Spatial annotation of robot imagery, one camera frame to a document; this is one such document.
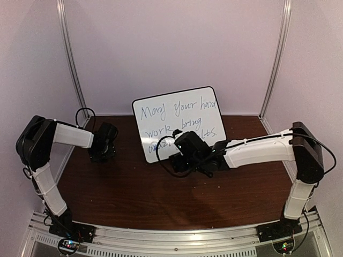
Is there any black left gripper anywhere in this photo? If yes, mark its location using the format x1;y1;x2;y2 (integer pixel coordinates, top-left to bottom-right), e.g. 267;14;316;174
87;142;116;164

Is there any white whiteboard with writing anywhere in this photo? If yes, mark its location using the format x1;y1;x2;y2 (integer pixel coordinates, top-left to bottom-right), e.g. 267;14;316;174
132;86;227;163

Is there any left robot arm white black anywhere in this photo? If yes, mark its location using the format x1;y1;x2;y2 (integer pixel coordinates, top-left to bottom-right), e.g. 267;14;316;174
16;115;118;238

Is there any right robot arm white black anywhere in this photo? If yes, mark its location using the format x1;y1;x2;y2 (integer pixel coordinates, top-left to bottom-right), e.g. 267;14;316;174
169;122;324;237

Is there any left circuit board with leds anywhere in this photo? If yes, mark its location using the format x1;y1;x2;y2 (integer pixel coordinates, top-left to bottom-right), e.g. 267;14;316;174
57;238;80;255

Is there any circuit board with leds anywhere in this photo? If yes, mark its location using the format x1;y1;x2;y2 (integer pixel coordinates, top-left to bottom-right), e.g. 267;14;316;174
273;239;295;255
57;238;80;255

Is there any right circuit board with leds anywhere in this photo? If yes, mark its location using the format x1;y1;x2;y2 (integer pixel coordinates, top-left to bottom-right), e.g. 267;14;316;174
273;239;295;255

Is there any black right camera cable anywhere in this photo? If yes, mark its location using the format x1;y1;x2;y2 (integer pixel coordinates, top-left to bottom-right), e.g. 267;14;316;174
155;135;193;178

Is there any black camera cable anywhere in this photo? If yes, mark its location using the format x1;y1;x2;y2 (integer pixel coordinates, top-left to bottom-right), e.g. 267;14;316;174
74;107;96;129
155;135;193;178

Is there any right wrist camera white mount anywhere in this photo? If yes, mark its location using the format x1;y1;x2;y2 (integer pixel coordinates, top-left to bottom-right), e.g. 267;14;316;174
172;129;183;139

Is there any black left camera cable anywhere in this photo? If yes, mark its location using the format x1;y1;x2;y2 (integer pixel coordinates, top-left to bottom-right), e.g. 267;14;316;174
74;107;96;129

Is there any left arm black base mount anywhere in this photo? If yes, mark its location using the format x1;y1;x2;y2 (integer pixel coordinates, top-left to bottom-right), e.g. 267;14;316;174
49;216;95;243

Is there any aluminium front frame rail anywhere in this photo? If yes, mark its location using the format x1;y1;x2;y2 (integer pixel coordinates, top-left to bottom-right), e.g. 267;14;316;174
21;117;333;257

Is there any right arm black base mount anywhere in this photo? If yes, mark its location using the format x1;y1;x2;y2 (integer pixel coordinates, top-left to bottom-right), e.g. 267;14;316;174
256;218;302;243

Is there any right aluminium corner post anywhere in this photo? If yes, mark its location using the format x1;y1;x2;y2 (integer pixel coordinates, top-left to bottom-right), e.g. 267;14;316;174
259;0;292;120

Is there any aluminium corner post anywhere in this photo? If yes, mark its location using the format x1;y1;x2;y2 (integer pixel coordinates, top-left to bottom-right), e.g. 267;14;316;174
55;0;90;118
259;0;292;120

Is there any left aluminium corner post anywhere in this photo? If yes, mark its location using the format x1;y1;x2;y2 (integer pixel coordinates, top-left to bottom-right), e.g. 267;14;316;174
55;0;90;118

